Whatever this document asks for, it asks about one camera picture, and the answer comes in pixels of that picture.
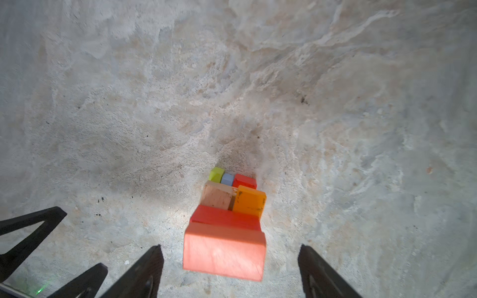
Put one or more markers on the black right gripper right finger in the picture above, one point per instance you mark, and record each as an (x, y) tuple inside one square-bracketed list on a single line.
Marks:
[(319, 279)]

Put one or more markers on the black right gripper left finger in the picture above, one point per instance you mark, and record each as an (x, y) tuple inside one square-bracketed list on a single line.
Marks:
[(142, 280)]

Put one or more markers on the red wood block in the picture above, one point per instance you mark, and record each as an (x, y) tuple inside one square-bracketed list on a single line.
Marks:
[(241, 180), (215, 216)]

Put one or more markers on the yellow orange wood block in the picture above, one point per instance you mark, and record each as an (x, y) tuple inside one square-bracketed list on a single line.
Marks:
[(249, 201)]

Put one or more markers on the plain beige wood block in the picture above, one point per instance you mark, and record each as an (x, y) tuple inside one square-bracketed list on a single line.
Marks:
[(218, 195)]

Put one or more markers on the lime green wood block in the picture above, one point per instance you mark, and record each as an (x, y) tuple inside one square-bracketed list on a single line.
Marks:
[(216, 174)]

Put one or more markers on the light blue wood block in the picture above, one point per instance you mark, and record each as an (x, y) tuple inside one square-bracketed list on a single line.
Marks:
[(227, 179)]

